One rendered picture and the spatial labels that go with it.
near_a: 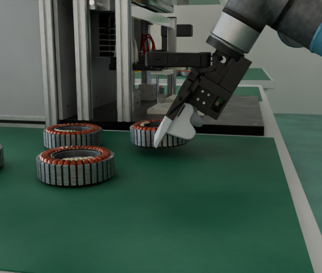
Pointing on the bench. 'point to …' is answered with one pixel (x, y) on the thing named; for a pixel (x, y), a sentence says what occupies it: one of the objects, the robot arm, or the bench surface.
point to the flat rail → (150, 17)
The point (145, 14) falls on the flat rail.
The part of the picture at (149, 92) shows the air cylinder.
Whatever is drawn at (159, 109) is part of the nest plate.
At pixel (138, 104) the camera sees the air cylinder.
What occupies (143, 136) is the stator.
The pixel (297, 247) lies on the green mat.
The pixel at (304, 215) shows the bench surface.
